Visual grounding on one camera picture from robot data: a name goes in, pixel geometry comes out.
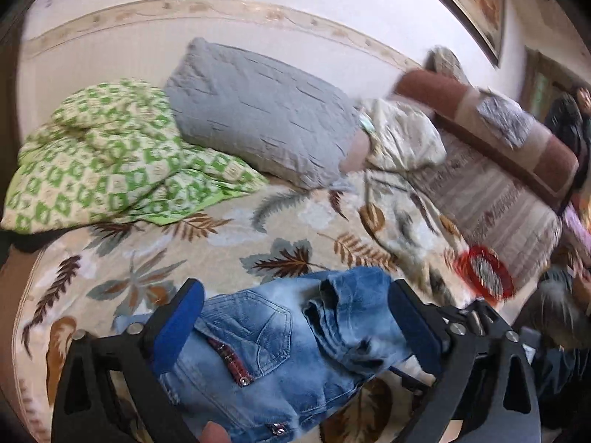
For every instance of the white crumpled cloth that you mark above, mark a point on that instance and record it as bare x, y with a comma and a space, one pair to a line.
401, 138

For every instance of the green checked blanket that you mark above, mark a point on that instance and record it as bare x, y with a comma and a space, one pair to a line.
101, 157

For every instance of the wooden doorway frame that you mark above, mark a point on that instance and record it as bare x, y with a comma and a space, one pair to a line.
531, 78

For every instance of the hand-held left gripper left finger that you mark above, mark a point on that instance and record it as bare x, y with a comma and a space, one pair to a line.
180, 327

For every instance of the grey quilted pillow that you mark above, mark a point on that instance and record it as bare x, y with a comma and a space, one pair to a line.
258, 106

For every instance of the blue denim pants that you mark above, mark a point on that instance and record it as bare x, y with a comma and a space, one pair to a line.
277, 332

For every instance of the person's left hand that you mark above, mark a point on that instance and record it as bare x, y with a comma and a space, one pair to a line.
214, 433

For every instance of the pink pillow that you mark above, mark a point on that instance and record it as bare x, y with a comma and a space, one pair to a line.
355, 152

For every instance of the pile of sunflower seeds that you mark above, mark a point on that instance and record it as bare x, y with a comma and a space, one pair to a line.
485, 274

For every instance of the brown striped sofa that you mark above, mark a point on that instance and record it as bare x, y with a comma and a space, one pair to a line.
429, 85

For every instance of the leaf print blanket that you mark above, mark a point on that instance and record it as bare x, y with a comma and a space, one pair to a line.
207, 240

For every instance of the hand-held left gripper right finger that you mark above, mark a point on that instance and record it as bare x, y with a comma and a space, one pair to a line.
413, 327

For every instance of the grey cloth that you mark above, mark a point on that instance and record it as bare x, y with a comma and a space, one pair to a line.
503, 115

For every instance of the red glass bowl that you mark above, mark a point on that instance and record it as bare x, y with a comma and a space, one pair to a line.
461, 267

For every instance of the striped cushion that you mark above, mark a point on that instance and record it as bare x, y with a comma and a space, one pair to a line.
445, 62

